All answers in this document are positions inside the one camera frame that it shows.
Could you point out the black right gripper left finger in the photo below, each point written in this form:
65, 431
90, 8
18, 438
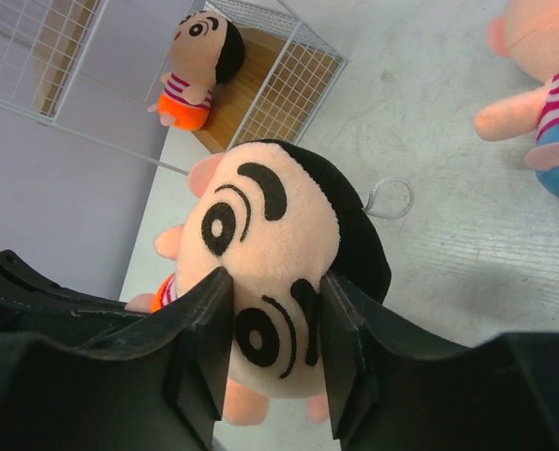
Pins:
79, 372

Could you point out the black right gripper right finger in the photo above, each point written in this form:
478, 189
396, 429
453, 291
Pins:
392, 385

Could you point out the boy plush orange shorts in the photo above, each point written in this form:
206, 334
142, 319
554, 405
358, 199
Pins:
278, 218
207, 50

